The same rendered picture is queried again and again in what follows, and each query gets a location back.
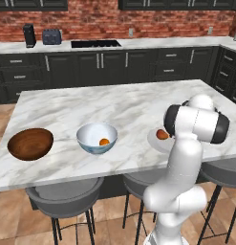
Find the white and blue bowl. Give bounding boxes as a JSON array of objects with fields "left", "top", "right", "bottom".
[{"left": 75, "top": 122, "right": 118, "bottom": 156}]

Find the white plate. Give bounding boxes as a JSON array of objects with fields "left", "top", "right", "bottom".
[{"left": 146, "top": 127, "right": 176, "bottom": 154}]

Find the brown wooden bowl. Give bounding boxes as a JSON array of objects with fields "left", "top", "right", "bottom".
[{"left": 7, "top": 127, "right": 54, "bottom": 162}]

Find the small orange fruit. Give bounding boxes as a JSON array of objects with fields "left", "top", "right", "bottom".
[{"left": 98, "top": 138, "right": 111, "bottom": 147}]

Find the reddish brown fruit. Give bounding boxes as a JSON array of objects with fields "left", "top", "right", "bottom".
[{"left": 156, "top": 128, "right": 170, "bottom": 141}]

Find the dark base cupboard run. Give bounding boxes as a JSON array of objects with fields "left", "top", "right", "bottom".
[
  {"left": 0, "top": 46, "right": 220, "bottom": 105},
  {"left": 211, "top": 46, "right": 236, "bottom": 106}
]

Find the grey bar stool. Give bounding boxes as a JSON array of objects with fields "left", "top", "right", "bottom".
[
  {"left": 197, "top": 157, "right": 236, "bottom": 245},
  {"left": 25, "top": 176, "right": 105, "bottom": 245},
  {"left": 121, "top": 167, "right": 171, "bottom": 245}
]

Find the black hob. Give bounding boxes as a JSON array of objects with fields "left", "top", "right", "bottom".
[{"left": 70, "top": 39, "right": 122, "bottom": 50}]

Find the dark grey toaster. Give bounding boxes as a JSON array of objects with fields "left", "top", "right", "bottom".
[{"left": 41, "top": 28, "right": 63, "bottom": 46}]

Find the black coffee machine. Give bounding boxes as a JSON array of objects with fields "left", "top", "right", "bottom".
[{"left": 22, "top": 23, "right": 37, "bottom": 49}]

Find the dark wall cupboard run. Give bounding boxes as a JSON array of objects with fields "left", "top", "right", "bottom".
[
  {"left": 118, "top": 0, "right": 236, "bottom": 11},
  {"left": 0, "top": 0, "right": 69, "bottom": 12}
]

